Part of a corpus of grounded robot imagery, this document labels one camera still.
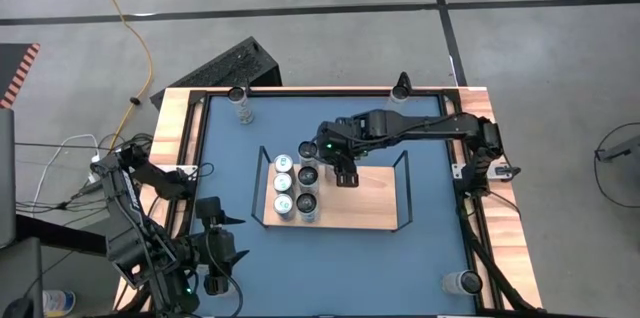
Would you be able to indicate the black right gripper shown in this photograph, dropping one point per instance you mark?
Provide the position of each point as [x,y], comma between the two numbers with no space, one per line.
[335,143]

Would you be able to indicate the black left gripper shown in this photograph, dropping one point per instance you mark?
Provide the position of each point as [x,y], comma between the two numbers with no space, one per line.
[217,248]

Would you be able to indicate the Celsius Arctic Vibe can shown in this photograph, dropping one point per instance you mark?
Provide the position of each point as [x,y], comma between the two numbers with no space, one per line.
[306,203]
[307,149]
[307,176]

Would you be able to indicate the Red Bull can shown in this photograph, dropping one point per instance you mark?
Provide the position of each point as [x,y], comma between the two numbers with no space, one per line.
[282,182]
[283,162]
[283,204]

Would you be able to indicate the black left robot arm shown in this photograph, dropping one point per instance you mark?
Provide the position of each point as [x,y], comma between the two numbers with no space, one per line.
[125,198]

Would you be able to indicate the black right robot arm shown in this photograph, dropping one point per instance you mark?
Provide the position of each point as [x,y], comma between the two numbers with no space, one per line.
[430,125]

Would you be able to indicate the vial at top right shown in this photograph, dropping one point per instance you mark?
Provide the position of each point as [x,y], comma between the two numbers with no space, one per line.
[399,94]

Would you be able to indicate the vial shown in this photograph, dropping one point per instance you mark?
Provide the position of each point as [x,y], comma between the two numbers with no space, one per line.
[462,283]
[399,94]

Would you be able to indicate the black table edge clamp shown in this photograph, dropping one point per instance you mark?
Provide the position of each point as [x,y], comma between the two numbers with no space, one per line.
[403,80]

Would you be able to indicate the thin black table clamp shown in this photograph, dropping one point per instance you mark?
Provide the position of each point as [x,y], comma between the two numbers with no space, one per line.
[247,85]

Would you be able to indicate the vial at bottom right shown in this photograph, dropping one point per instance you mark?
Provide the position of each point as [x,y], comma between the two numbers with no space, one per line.
[462,283]

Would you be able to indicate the white blue floor container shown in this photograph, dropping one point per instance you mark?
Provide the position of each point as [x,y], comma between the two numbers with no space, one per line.
[59,303]

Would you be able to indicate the grey cabinet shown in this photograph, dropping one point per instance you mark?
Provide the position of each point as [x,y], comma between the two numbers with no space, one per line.
[20,268]

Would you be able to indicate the grey stand base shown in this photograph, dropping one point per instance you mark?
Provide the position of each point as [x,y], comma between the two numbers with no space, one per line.
[622,150]

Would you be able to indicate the hazard striped floor mat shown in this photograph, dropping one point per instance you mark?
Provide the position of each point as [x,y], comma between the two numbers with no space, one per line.
[12,65]

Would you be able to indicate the wooden shelf with black frame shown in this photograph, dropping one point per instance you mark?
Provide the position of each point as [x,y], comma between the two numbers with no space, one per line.
[370,198]

